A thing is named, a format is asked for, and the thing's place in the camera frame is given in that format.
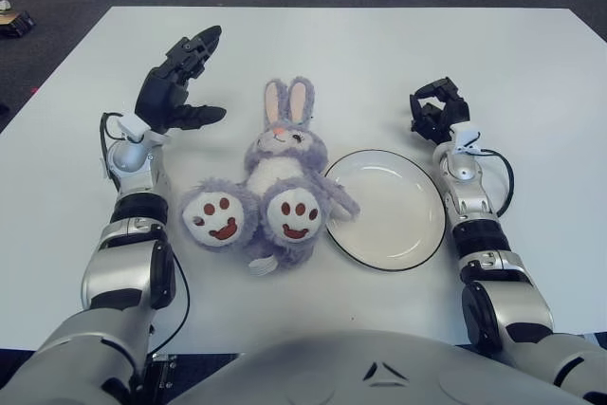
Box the white plate with black rim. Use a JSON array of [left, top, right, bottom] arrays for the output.
[[324, 148, 448, 274]]

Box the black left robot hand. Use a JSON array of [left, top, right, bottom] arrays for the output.
[[135, 24, 228, 136]]

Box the black and yellow box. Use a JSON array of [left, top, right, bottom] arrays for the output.
[[0, 9, 37, 37]]

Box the purple plush bunny doll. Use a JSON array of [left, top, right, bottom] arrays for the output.
[[178, 75, 361, 278]]

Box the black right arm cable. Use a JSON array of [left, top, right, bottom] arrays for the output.
[[478, 148, 516, 216]]

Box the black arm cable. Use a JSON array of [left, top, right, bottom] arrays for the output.
[[98, 111, 192, 354], [478, 148, 516, 216]]

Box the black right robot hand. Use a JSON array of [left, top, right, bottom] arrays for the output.
[[409, 76, 471, 145]]

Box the metal table bracket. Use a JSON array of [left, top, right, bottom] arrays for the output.
[[144, 352, 179, 392]]

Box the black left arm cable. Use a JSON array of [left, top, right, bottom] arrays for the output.
[[98, 111, 192, 354]]

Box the grey robot torso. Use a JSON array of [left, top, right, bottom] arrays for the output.
[[165, 328, 594, 405]]

